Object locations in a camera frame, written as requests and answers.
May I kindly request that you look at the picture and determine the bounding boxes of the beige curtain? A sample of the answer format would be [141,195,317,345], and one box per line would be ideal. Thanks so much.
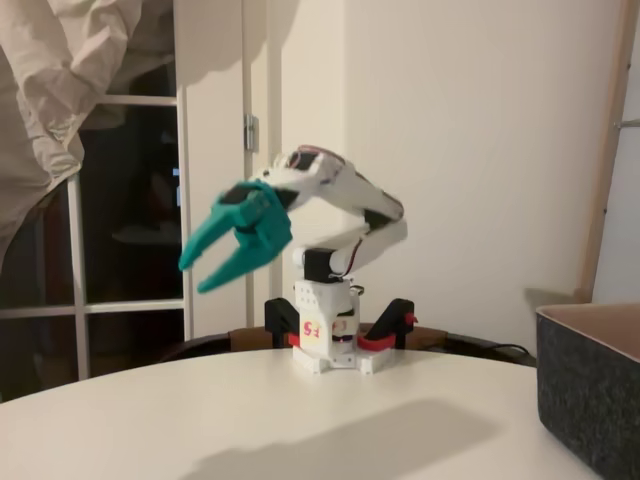
[0,0,177,257]

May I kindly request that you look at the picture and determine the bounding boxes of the red white black servo cable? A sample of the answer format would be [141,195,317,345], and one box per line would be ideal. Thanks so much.
[344,238,369,276]
[287,144,351,186]

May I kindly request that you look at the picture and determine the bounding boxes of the wooden shelf post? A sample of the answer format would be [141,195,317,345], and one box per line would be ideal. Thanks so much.
[578,0,640,305]

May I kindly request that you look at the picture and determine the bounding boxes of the black clamp with red pad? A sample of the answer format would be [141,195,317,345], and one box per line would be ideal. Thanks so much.
[263,297,304,351]
[357,298,419,355]

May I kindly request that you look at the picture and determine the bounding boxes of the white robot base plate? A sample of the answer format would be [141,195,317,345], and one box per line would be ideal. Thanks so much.
[291,347,392,377]

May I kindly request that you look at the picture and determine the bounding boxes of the white framed glass door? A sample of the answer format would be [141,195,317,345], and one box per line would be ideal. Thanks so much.
[0,94,195,401]

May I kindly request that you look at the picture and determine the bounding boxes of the dark wooden chair backrest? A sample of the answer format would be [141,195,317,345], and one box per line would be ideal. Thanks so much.
[159,325,539,369]

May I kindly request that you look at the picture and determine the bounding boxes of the metal door hinge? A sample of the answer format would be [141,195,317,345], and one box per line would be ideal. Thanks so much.
[243,113,260,153]

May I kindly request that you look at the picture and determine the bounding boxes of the dark grey felt basket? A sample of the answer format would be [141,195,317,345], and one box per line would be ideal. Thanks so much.
[534,302,640,479]

